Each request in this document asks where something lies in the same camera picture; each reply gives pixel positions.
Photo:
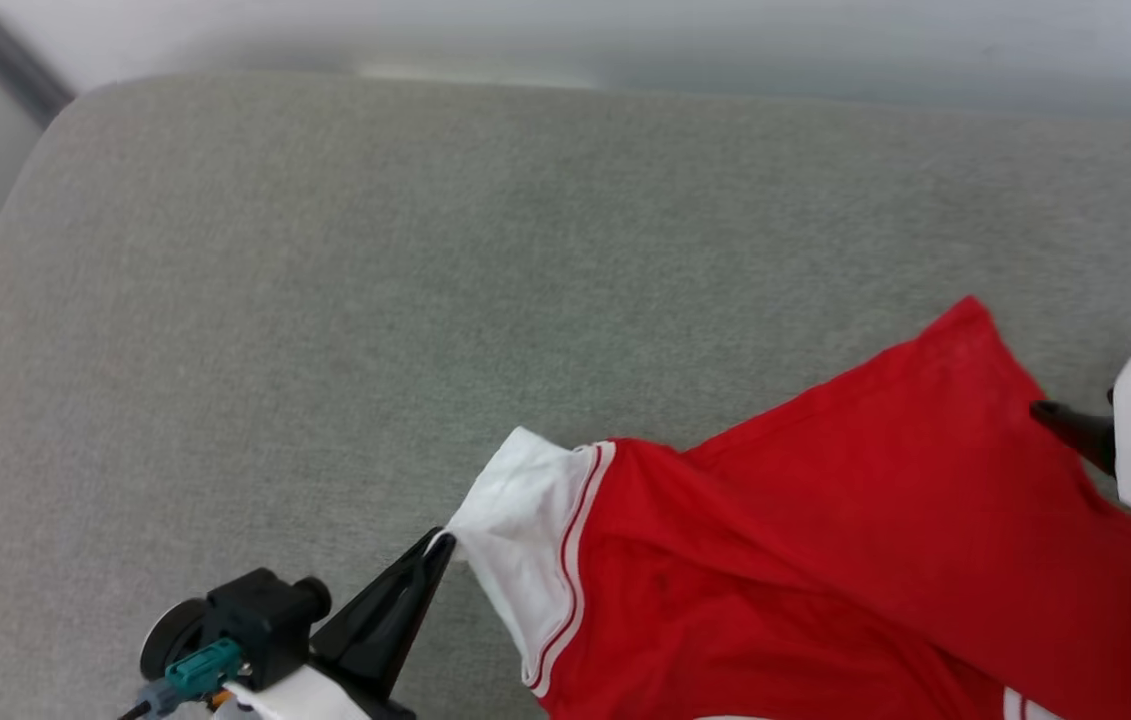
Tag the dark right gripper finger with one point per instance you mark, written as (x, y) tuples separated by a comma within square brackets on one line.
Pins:
[(1080, 432)]

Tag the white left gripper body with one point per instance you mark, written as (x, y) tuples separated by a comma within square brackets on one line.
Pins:
[(315, 698)]

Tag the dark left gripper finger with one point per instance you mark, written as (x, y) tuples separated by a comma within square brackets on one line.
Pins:
[(410, 620), (375, 610)]

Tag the red and white sports jersey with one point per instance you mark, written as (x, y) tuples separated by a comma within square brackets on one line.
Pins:
[(825, 550)]

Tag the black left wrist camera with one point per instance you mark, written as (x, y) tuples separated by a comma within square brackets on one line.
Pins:
[(260, 620)]

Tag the grey metal wall pipe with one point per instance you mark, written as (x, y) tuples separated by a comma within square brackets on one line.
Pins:
[(15, 70)]

